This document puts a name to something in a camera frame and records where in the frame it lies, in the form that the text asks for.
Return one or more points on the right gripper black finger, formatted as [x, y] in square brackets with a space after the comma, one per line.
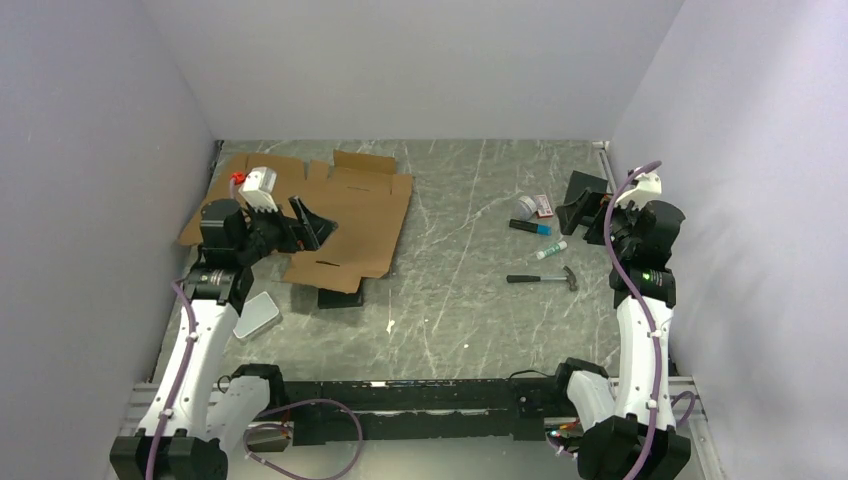
[590, 232]
[571, 212]

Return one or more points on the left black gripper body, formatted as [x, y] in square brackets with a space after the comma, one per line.
[270, 231]

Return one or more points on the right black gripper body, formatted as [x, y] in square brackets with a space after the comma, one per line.
[621, 223]

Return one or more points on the black rectangular block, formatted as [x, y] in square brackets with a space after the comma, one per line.
[331, 299]

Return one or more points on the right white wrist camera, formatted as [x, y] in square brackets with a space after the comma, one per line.
[644, 188]

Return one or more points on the black handled claw hammer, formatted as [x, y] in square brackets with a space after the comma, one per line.
[567, 276]

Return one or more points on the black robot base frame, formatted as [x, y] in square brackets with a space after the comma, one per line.
[319, 412]

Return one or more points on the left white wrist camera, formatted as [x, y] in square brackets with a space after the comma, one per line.
[256, 188]

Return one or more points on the white green glue stick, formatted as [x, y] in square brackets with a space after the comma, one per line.
[551, 250]

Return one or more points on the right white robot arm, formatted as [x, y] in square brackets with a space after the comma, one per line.
[628, 427]

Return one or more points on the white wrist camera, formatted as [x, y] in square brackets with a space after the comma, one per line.
[644, 188]
[256, 188]

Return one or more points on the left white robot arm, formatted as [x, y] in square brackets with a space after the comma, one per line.
[183, 435]

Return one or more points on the silver metal tin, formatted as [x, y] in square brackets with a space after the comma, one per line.
[256, 313]

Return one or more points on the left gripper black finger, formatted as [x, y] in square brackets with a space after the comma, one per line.
[316, 230]
[301, 211]

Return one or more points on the black square box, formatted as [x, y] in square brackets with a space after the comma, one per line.
[579, 182]

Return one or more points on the black blue marker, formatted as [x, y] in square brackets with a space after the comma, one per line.
[530, 227]

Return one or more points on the brown cardboard box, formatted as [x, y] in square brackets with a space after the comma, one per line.
[362, 193]

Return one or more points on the small red white card box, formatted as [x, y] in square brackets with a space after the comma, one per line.
[543, 206]

